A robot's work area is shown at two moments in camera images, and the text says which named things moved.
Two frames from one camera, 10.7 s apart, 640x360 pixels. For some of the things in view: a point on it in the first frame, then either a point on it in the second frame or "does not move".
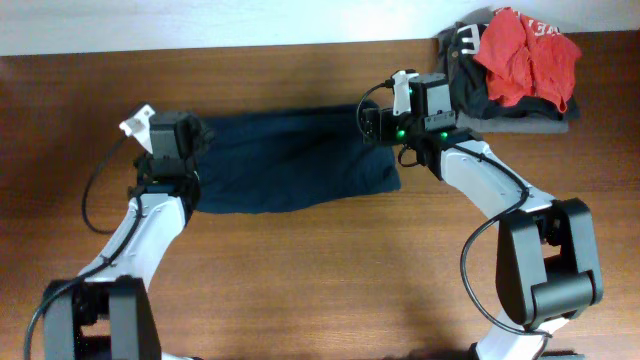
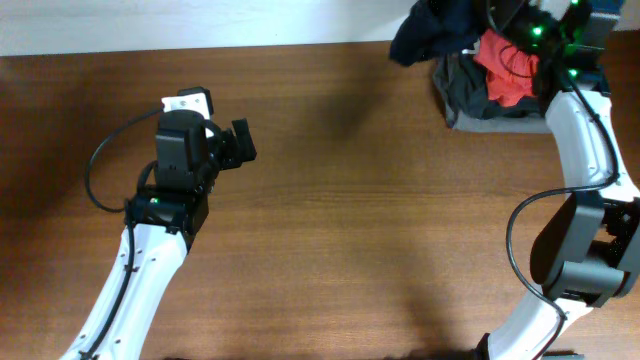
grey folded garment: [511, 125] does not move
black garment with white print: [459, 44] does not move
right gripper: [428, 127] → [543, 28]
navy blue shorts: [275, 160] → [435, 27]
